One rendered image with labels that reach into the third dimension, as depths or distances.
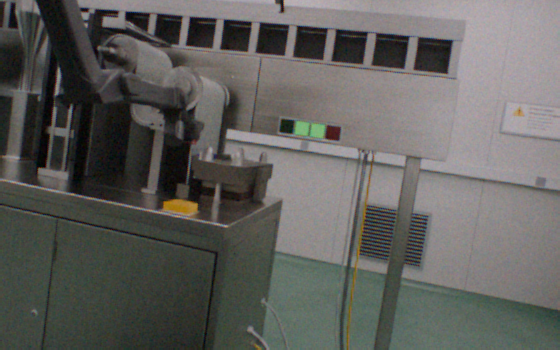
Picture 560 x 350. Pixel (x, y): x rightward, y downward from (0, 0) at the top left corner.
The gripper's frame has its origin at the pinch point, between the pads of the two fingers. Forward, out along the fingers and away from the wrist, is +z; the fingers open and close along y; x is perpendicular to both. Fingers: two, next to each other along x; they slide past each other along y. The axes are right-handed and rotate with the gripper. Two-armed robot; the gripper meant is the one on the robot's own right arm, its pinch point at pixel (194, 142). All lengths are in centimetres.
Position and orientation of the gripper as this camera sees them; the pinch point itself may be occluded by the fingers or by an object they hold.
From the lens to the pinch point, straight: 145.6
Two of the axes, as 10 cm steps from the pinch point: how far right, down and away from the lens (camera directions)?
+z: 1.3, 4.7, 8.7
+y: 9.6, 1.5, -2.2
